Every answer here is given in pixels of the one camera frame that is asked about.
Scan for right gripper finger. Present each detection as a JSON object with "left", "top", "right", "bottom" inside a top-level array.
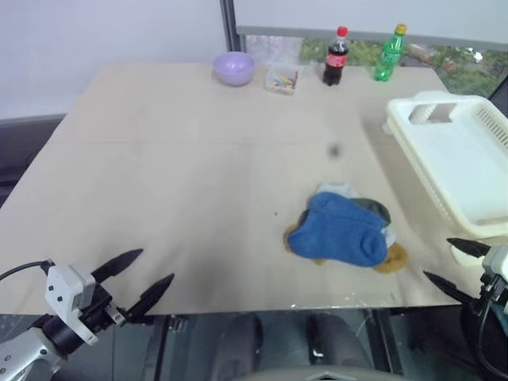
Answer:
[
  {"left": 422, "top": 271, "right": 475, "bottom": 306},
  {"left": 446, "top": 237, "right": 492, "bottom": 257}
]

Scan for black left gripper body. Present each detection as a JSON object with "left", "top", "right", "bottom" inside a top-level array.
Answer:
[{"left": 80, "top": 283, "right": 128, "bottom": 333}]

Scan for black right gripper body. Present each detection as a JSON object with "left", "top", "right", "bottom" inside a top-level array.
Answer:
[{"left": 471, "top": 273, "right": 508, "bottom": 315}]

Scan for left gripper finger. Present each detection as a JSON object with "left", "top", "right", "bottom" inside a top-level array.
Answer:
[
  {"left": 123, "top": 273, "right": 175, "bottom": 324},
  {"left": 90, "top": 248, "right": 144, "bottom": 286}
]

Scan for white plastic basket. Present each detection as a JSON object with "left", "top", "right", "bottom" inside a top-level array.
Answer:
[{"left": 382, "top": 90, "right": 508, "bottom": 267}]

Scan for clear plastic box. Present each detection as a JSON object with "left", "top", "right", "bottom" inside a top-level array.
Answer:
[{"left": 264, "top": 63, "right": 306, "bottom": 97}]

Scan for blue sock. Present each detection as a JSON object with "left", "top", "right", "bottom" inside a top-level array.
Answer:
[{"left": 286, "top": 191, "right": 389, "bottom": 268}]

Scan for dark grey bench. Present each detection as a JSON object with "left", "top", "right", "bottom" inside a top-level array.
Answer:
[{"left": 0, "top": 114, "right": 67, "bottom": 210}]

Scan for green bottle yellow cap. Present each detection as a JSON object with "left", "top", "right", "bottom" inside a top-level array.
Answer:
[{"left": 374, "top": 23, "right": 409, "bottom": 83}]

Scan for purple bowl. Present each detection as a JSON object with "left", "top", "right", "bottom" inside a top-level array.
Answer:
[{"left": 213, "top": 51, "right": 256, "bottom": 87}]

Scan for cola bottle red cap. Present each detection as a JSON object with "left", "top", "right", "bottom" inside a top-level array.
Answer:
[{"left": 321, "top": 25, "right": 351, "bottom": 87}]

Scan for coloured plastic clips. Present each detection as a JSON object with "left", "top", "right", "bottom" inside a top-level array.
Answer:
[{"left": 268, "top": 71, "right": 299, "bottom": 89}]

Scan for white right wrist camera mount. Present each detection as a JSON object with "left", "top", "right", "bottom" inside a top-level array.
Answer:
[{"left": 480, "top": 244, "right": 508, "bottom": 283}]

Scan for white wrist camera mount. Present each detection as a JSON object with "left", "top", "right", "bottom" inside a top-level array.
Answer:
[
  {"left": 44, "top": 260, "right": 99, "bottom": 345},
  {"left": 480, "top": 244, "right": 508, "bottom": 283}
]

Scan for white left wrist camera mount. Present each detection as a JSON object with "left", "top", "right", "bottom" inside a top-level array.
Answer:
[{"left": 44, "top": 260, "right": 99, "bottom": 345}]

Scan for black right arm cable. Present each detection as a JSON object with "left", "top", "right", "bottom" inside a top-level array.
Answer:
[{"left": 475, "top": 293, "right": 508, "bottom": 376}]

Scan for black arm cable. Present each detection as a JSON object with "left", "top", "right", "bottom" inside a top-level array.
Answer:
[
  {"left": 0, "top": 260, "right": 51, "bottom": 281},
  {"left": 475, "top": 293, "right": 508, "bottom": 376}
]

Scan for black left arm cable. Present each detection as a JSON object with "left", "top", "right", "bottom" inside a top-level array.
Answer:
[{"left": 0, "top": 260, "right": 51, "bottom": 281}]

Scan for grey window sill rail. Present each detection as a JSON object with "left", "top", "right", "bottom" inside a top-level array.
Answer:
[{"left": 235, "top": 25, "right": 508, "bottom": 52}]

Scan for grey window frame post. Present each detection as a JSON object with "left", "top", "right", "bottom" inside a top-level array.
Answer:
[{"left": 219, "top": 0, "right": 240, "bottom": 54}]

